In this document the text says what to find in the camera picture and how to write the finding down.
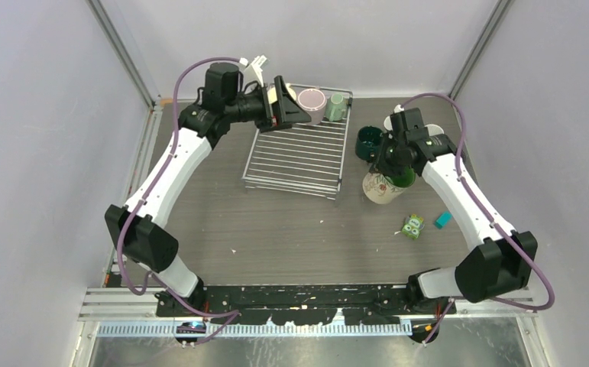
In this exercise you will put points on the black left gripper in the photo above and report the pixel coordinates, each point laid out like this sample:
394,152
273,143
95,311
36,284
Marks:
288,111

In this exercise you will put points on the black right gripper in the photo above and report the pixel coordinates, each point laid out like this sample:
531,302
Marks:
380,164

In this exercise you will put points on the dark teal mug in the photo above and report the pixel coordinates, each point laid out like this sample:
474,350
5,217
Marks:
368,142

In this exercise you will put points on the cream mug front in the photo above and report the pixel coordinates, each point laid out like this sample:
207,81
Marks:
381,189

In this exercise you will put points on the cream mug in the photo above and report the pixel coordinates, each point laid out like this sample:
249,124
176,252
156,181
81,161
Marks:
289,91
381,189

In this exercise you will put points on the light green mug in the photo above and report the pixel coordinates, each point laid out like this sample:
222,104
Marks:
388,124

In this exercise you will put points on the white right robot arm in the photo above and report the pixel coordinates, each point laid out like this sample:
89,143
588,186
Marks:
499,256

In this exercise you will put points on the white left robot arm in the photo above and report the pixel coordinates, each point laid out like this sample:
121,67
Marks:
234,91

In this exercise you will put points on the cream mug back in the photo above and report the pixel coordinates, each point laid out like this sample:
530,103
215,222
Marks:
289,91

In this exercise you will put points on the mauve pink mug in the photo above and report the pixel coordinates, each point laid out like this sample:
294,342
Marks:
314,102

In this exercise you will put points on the small sage green cup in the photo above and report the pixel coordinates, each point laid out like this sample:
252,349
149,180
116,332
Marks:
336,107

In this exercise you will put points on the green toy monster block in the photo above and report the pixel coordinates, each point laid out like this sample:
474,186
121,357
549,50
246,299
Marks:
412,226

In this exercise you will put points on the teal toy block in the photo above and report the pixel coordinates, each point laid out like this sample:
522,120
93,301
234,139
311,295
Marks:
443,220

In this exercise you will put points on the metal wire dish rack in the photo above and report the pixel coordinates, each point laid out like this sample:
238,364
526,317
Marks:
305,159

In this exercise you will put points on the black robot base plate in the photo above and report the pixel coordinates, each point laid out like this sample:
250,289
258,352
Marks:
306,305

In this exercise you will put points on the aluminium front rail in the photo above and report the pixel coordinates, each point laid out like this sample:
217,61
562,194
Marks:
118,314

